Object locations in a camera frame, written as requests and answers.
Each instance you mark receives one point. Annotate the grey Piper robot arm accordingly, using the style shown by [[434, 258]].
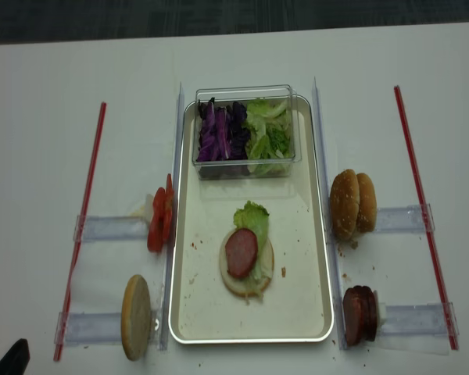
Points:
[[16, 360]]

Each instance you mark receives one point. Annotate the green lettuce leaf on bun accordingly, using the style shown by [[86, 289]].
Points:
[[255, 217]]

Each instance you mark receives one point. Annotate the chopped green lettuce pile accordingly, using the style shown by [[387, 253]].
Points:
[[270, 125]]

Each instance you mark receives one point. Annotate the rear red tomato slice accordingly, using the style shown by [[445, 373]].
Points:
[[168, 207]]

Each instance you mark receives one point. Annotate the clear plastic salad container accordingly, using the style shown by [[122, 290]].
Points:
[[234, 169]]

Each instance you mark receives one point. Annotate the shredded purple cabbage pile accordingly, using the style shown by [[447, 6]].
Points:
[[223, 135]]

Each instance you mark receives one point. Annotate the sausage slice on bun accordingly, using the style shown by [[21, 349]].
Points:
[[241, 252]]

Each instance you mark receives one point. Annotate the white stopper block left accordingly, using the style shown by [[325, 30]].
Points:
[[148, 209]]

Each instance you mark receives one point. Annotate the white stopper block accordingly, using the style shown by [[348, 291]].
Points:
[[148, 209], [381, 314]]

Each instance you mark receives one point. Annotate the bottom bun on tray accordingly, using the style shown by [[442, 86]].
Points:
[[233, 281]]

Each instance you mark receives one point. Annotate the front sesame bun top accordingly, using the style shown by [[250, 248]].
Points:
[[344, 204]]

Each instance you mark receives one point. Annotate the sesame bun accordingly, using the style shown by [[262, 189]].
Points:
[[344, 204], [367, 215]]

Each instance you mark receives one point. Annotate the rear sesame bun top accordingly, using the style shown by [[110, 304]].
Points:
[[367, 215]]

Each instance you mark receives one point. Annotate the upper left clear holder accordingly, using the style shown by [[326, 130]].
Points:
[[114, 228]]

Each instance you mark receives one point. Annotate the clear holder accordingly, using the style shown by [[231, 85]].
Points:
[[114, 228], [414, 219], [80, 328], [414, 320]]

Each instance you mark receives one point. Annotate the pale bun half left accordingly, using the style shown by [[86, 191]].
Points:
[[136, 316]]

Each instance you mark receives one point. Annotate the front dark sausage slice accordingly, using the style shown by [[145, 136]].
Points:
[[353, 313]]

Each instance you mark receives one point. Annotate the dark sausage slice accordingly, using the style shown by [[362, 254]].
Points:
[[353, 313], [371, 325]]

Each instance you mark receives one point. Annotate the rear dark sausage slice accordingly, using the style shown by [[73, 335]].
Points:
[[371, 325]]

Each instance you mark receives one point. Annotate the upper right clear holder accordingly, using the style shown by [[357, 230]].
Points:
[[414, 219]]

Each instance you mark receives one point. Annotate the white stopper block right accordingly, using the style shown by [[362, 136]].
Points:
[[381, 314]]

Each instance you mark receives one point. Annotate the lower left clear holder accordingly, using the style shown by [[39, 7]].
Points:
[[80, 328]]

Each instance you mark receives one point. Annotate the left red straw strip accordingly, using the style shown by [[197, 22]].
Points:
[[79, 226]]

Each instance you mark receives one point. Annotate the red straw strip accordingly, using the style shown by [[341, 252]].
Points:
[[447, 307], [79, 226]]

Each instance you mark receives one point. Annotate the lower right clear holder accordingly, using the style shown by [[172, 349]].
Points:
[[414, 320]]

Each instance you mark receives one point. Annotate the right red straw strip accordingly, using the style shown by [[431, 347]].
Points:
[[447, 307]]

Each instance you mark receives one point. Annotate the left clear vertical rail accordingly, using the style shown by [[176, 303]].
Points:
[[171, 242]]

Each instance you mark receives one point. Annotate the clear vertical rail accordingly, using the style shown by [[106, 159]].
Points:
[[171, 242], [321, 156]]

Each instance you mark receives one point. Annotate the right clear vertical rail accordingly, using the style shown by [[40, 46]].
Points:
[[321, 156]]

